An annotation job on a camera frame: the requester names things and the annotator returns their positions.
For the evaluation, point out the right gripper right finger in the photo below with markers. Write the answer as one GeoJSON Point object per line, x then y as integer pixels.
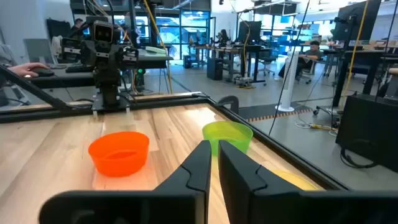
{"type": "Point", "coordinates": [248, 193]}

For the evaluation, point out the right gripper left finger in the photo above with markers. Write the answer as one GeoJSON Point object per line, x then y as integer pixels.
{"type": "Point", "coordinates": [186, 186]}

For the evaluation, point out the yellow plastic bowl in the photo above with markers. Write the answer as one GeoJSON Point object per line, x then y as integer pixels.
{"type": "Point", "coordinates": [295, 182]}

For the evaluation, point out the green plastic bowl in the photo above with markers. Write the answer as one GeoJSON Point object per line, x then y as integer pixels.
{"type": "Point", "coordinates": [230, 133]}

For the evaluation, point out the orange plastic bowl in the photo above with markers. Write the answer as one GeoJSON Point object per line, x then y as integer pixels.
{"type": "Point", "coordinates": [118, 155]}

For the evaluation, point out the person's forearm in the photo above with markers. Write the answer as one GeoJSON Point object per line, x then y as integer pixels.
{"type": "Point", "coordinates": [4, 57]}

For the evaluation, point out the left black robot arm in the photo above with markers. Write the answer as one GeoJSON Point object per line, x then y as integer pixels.
{"type": "Point", "coordinates": [107, 84]}

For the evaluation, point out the black keyboard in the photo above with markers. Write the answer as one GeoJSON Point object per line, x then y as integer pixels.
{"type": "Point", "coordinates": [79, 68]}

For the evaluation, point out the person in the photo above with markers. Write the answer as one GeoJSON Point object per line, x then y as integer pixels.
{"type": "Point", "coordinates": [76, 26]}
{"type": "Point", "coordinates": [223, 37]}
{"type": "Point", "coordinates": [312, 54]}

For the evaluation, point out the grey chair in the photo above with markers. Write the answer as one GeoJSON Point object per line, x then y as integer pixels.
{"type": "Point", "coordinates": [38, 49]}

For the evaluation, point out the black computer mouse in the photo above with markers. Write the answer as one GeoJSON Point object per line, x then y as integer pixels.
{"type": "Point", "coordinates": [43, 72]}

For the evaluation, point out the person's hand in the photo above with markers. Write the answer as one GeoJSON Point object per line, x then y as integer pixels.
{"type": "Point", "coordinates": [26, 69]}

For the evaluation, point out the white tower fan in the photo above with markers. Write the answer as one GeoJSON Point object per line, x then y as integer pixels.
{"type": "Point", "coordinates": [287, 84]}

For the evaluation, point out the black computer tower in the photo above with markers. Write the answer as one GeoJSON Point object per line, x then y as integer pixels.
{"type": "Point", "coordinates": [214, 69]}

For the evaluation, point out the office chair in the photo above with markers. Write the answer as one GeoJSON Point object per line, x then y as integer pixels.
{"type": "Point", "coordinates": [267, 60]}

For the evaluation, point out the black equipment box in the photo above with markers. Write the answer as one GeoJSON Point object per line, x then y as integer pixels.
{"type": "Point", "coordinates": [367, 130]}

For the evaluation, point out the black office desk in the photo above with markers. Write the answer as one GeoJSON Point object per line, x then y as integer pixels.
{"type": "Point", "coordinates": [242, 48]}
{"type": "Point", "coordinates": [363, 56]}

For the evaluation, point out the black computer monitor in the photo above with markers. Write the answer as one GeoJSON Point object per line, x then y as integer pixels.
{"type": "Point", "coordinates": [249, 31]}

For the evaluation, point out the large black monitor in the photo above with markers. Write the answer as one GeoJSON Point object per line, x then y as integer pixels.
{"type": "Point", "coordinates": [357, 18]}

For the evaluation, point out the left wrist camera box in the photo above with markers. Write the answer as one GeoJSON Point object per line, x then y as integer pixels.
{"type": "Point", "coordinates": [102, 32]}

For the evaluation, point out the black aluminium table frame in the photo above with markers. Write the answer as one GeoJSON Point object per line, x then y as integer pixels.
{"type": "Point", "coordinates": [289, 155]}

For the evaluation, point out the black frame bracket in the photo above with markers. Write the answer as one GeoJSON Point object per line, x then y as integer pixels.
{"type": "Point", "coordinates": [228, 102]}

